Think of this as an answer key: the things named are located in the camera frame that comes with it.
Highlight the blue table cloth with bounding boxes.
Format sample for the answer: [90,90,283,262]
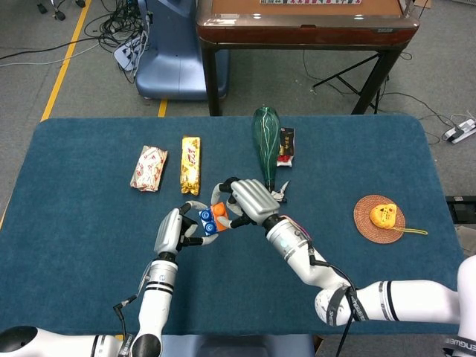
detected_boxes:
[0,114,466,335]

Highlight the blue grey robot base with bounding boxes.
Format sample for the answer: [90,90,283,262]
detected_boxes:
[135,0,230,101]

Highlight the tangled floor cables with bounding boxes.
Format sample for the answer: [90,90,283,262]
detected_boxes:
[83,0,152,85]

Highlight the white power strip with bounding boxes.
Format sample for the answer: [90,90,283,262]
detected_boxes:
[113,35,146,72]

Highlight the black floor box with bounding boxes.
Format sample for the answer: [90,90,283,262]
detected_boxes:
[444,195,476,224]

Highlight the brown mahjong table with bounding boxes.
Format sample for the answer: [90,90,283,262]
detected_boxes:
[196,0,421,117]

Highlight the yellow plush toy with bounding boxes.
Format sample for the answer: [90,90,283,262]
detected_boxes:
[369,202,428,237]

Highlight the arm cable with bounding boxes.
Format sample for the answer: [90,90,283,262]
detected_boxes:
[286,215,358,357]
[113,295,138,338]

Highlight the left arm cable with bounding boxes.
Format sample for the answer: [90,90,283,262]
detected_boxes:
[113,295,138,338]

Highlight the orange building block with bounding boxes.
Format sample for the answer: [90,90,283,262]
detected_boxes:
[210,202,232,232]

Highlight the gold foil snack packet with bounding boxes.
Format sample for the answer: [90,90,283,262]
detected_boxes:
[180,136,202,196]

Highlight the round woven coaster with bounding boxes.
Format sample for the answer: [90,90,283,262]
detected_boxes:
[353,194,406,245]

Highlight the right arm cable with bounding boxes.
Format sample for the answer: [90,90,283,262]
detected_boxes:
[286,215,358,357]

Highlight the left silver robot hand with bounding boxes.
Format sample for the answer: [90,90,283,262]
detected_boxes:
[153,199,220,260]

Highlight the black red small box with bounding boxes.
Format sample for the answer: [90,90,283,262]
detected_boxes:
[276,126,295,167]

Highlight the blue grey robot torso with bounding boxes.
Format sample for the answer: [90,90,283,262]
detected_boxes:
[161,333,317,357]

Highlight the green spray bottle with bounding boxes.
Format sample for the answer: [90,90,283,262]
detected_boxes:
[251,106,291,204]

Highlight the blue building block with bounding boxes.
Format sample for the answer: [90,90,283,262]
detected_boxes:
[198,208,220,237]

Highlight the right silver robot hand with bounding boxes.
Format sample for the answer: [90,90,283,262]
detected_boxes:
[210,177,282,230]

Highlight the white red snack wrapper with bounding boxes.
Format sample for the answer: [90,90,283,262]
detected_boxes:
[129,145,169,193]

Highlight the grey power strip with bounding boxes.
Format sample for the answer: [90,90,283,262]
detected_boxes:
[441,118,476,144]

